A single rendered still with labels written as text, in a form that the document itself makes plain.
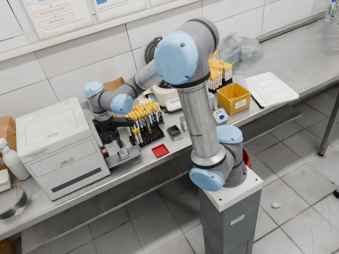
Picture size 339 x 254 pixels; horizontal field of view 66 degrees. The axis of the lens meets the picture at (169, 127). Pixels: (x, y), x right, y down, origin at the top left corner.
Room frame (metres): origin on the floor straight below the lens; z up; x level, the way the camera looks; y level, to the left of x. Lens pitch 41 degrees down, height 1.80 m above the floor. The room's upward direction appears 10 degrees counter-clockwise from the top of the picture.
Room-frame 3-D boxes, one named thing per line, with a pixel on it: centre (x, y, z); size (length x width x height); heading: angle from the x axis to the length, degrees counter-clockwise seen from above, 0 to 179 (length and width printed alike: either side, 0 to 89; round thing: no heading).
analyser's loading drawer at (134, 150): (0.88, 0.26, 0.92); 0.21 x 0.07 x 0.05; 110
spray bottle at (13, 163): (0.90, 0.75, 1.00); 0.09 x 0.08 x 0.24; 20
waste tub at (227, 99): (1.15, -0.38, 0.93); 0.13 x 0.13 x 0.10; 19
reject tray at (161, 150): (0.90, 0.07, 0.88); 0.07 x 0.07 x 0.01; 20
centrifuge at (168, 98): (1.34, -0.06, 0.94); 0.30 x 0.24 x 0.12; 11
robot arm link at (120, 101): (0.83, 0.17, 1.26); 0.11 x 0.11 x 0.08; 52
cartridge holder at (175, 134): (1.01, -0.02, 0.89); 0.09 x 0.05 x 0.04; 18
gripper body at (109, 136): (0.87, 0.27, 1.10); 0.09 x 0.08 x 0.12; 110
